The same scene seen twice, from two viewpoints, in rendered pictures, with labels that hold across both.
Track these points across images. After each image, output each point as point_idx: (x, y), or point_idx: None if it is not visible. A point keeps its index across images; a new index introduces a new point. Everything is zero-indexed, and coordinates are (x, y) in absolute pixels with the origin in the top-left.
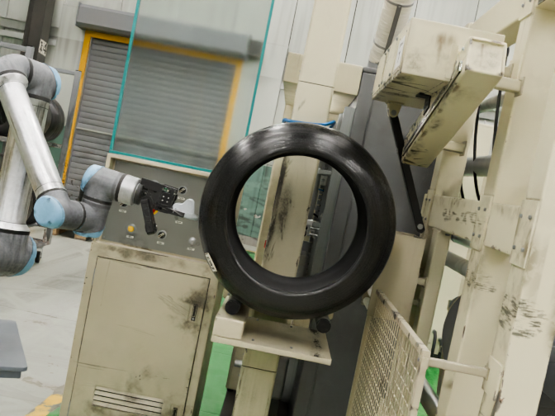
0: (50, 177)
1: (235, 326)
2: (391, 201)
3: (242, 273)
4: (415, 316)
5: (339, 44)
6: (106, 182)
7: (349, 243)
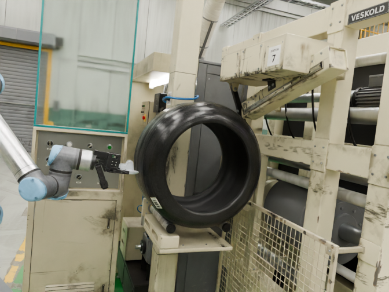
0: (27, 161)
1: (174, 240)
2: (258, 146)
3: (179, 207)
4: None
5: (198, 47)
6: (69, 157)
7: (200, 165)
